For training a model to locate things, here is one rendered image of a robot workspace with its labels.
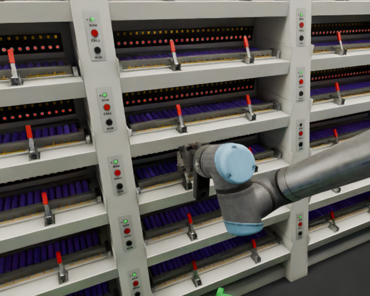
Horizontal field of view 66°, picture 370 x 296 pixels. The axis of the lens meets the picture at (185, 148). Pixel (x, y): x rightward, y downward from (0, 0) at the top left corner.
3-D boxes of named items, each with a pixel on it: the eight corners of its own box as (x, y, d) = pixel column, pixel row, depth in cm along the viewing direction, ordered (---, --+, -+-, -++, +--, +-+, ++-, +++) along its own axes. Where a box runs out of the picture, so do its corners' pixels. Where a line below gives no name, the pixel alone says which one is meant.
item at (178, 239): (288, 218, 118) (295, 192, 111) (147, 267, 96) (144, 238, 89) (258, 189, 134) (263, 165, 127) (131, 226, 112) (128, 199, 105)
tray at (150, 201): (288, 174, 113) (293, 154, 108) (138, 215, 91) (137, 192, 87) (258, 150, 129) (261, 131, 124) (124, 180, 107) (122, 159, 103)
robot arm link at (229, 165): (228, 192, 62) (217, 148, 61) (204, 187, 73) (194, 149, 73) (263, 179, 65) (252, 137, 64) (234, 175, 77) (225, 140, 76)
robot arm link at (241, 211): (278, 222, 70) (266, 174, 69) (247, 244, 63) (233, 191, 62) (249, 218, 78) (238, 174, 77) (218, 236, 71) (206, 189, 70)
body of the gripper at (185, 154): (198, 142, 91) (216, 140, 80) (203, 168, 92) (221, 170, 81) (176, 146, 89) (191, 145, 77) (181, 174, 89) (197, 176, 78)
